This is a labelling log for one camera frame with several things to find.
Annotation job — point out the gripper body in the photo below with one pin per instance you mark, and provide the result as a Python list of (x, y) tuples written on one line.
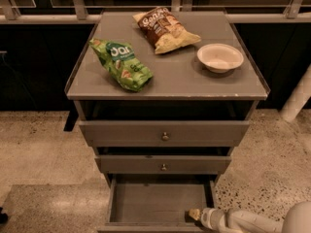
[(210, 217)]

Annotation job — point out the grey bottom drawer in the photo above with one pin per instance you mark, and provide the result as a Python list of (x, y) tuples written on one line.
[(157, 204)]

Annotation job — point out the grey drawer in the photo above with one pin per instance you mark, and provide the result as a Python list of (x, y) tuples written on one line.
[(157, 204), (162, 164), (163, 133)]

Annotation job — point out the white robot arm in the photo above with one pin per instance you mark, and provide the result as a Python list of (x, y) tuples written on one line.
[(297, 220)]

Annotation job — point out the grey middle drawer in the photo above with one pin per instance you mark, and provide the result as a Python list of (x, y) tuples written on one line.
[(162, 164)]

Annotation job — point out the grey drawer cabinet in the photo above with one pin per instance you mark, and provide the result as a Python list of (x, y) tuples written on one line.
[(181, 89)]

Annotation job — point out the grey top drawer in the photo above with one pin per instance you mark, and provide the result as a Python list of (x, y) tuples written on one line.
[(163, 133)]

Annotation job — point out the white bowl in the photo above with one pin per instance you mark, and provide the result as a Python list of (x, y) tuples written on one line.
[(220, 58)]

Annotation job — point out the white pillar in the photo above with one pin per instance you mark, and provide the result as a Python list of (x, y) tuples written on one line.
[(298, 98)]

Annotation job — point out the green chip bag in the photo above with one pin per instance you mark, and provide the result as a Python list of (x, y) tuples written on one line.
[(122, 64)]

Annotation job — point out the brown yellow chip bag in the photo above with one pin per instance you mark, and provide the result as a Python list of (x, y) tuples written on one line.
[(164, 31)]

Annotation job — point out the black object at floor edge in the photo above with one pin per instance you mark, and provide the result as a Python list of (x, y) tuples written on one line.
[(3, 216)]

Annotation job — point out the metal window railing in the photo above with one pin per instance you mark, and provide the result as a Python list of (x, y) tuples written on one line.
[(89, 11)]

